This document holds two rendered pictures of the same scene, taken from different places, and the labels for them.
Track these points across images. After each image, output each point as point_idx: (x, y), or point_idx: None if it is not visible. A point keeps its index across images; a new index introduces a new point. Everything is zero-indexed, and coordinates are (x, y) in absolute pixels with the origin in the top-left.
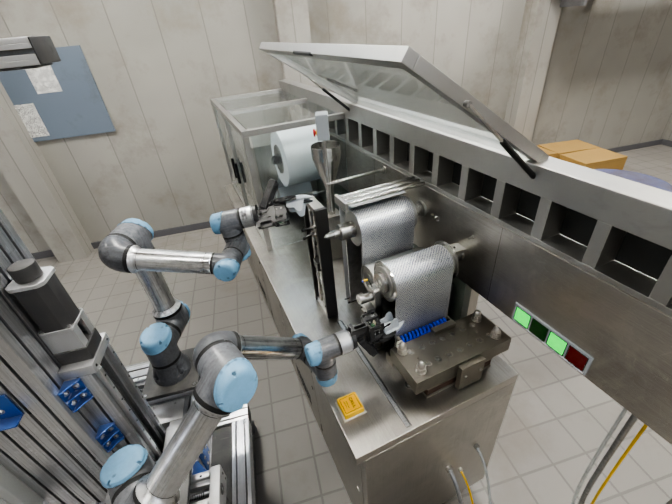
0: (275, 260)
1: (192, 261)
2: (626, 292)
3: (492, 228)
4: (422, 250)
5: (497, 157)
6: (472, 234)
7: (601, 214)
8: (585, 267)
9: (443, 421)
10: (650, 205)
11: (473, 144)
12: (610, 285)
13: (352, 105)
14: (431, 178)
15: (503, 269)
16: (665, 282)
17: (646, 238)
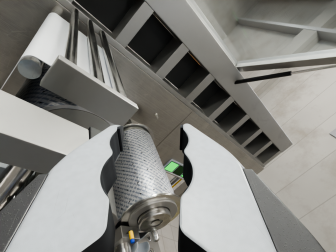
0: None
1: None
2: (235, 144)
3: (182, 110)
4: (145, 145)
5: (222, 57)
6: (156, 112)
7: (250, 112)
8: (226, 135)
9: None
10: (267, 111)
11: (209, 31)
12: (232, 142)
13: None
14: (100, 25)
15: (173, 139)
16: (249, 139)
17: (257, 124)
